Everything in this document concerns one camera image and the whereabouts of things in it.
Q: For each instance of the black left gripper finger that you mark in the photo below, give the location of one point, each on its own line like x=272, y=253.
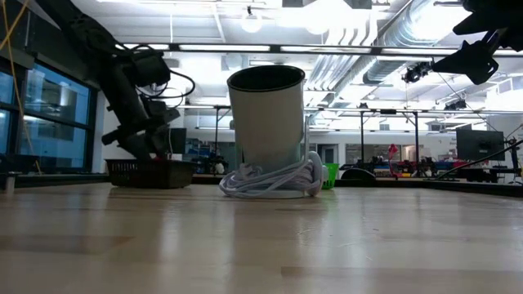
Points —
x=139, y=151
x=160, y=149

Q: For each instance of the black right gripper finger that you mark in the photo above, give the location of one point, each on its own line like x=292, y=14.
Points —
x=476, y=61
x=482, y=25

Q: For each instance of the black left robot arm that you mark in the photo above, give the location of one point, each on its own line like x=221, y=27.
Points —
x=77, y=24

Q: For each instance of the black computer monitor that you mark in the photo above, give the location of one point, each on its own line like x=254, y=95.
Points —
x=180, y=141
x=480, y=145

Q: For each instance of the black plastic basket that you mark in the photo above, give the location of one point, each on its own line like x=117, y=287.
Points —
x=143, y=175

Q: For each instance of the large window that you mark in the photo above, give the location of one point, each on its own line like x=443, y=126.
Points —
x=61, y=98

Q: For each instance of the black metal rack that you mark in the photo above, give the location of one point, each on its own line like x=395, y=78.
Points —
x=416, y=134

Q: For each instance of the white round container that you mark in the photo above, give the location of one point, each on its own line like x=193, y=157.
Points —
x=265, y=122

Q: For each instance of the red hanging object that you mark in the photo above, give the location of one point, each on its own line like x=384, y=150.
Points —
x=392, y=151

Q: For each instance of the round pendant lamp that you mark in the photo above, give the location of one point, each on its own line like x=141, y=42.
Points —
x=251, y=23

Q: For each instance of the long light strip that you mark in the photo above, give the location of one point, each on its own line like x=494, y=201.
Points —
x=306, y=48

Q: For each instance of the green plastic basket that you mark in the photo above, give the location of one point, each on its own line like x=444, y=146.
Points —
x=332, y=173

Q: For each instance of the black camera on mount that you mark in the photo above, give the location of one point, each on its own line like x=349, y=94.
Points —
x=412, y=73

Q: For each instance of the silver ceiling duct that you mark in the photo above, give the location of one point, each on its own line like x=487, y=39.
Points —
x=392, y=61

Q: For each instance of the grey metal post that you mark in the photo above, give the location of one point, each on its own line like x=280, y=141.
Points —
x=9, y=183

